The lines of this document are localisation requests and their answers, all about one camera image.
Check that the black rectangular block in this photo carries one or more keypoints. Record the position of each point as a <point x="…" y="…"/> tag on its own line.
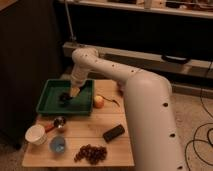
<point x="113" y="133"/>

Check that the black dish brush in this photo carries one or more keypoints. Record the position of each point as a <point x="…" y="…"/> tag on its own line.
<point x="64" y="99"/>

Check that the red handled metal scoop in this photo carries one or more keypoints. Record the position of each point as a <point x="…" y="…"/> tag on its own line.
<point x="58" y="124"/>

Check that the grey metal rail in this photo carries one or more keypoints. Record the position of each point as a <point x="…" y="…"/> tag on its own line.
<point x="155" y="62"/>

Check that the bunch of dark grapes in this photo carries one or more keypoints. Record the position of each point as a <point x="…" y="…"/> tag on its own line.
<point x="92" y="154"/>

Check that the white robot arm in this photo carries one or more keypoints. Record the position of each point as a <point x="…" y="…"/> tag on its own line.
<point x="151" y="124"/>

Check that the green plastic tray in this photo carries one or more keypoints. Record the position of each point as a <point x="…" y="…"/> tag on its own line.
<point x="50" y="104"/>

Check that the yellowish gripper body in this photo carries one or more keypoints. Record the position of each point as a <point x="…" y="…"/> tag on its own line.
<point x="74" y="91"/>

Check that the wooden shelf with items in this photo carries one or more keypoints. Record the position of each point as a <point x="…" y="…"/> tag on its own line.
<point x="140" y="8"/>

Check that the small blue bowl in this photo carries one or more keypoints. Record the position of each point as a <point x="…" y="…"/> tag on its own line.
<point x="57" y="144"/>

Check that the white paper cup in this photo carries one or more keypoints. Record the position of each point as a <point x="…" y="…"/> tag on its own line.
<point x="36" y="134"/>

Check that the black handle on rail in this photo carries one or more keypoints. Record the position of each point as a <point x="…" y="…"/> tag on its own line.
<point x="176" y="60"/>

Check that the light wooden table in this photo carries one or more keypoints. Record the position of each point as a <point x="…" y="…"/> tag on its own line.
<point x="83" y="130"/>

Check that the orange apple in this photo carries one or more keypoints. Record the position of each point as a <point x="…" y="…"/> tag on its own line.
<point x="98" y="101"/>

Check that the dark chili pepper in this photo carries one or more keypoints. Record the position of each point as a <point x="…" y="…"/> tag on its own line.
<point x="111" y="100"/>

